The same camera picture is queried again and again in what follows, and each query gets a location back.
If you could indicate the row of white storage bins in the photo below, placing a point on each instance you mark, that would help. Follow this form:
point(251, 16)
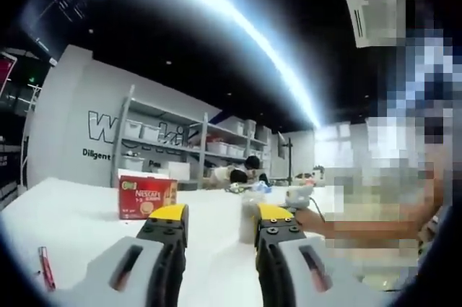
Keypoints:
point(144, 130)

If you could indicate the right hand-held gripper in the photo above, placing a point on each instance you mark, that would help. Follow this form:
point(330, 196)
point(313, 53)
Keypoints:
point(299, 196)

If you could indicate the grey metal storage shelf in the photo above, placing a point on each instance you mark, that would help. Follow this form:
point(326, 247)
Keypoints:
point(159, 130)

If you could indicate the red coffee pouch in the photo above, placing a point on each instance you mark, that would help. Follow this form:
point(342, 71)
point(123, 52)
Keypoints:
point(47, 269)

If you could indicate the red coffee box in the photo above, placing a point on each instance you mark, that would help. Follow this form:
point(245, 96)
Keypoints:
point(146, 198)

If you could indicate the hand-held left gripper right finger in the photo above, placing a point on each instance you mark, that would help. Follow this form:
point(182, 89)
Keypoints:
point(285, 274)

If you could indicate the ceiling air conditioner vent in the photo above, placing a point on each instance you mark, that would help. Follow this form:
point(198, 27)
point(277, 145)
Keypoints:
point(371, 18)

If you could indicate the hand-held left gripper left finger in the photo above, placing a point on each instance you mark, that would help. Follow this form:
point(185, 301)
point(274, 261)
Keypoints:
point(144, 271)

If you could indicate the hanging display screen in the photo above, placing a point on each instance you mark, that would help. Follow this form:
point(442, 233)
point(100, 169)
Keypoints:
point(65, 0)

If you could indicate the red hanging banner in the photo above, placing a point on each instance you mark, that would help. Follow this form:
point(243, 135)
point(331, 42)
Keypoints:
point(6, 74)

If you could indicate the black monitor stand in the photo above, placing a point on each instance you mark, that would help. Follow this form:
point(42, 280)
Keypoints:
point(287, 155)

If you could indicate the long ceiling light strip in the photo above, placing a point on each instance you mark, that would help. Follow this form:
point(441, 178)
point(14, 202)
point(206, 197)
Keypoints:
point(223, 21)

